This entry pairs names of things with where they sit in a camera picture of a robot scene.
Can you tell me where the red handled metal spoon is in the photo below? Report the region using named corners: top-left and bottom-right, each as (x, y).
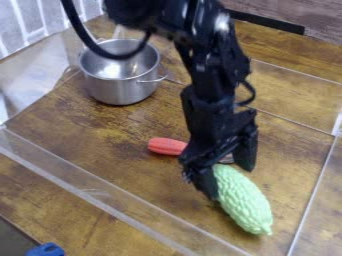
top-left (147, 137), bottom-right (233, 164)

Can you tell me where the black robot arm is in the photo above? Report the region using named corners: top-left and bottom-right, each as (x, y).
top-left (104, 0), bottom-right (257, 200)

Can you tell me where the silver metal pot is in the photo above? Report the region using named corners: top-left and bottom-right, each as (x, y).
top-left (78, 43), bottom-right (167, 106)

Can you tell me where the black strip on wall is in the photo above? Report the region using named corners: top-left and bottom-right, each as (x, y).
top-left (228, 9), bottom-right (304, 35)

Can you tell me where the green bitter gourd toy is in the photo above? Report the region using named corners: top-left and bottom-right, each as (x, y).
top-left (213, 164), bottom-right (273, 235)

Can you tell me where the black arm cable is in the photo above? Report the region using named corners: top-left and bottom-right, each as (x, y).
top-left (58, 0), bottom-right (152, 61)

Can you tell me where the clear acrylic barrier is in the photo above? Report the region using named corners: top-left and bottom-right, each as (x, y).
top-left (0, 23), bottom-right (342, 256)

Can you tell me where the blue object at corner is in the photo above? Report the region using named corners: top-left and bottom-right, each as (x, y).
top-left (25, 243), bottom-right (65, 256)

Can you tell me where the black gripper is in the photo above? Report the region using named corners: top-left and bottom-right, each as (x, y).
top-left (179, 86), bottom-right (257, 201)

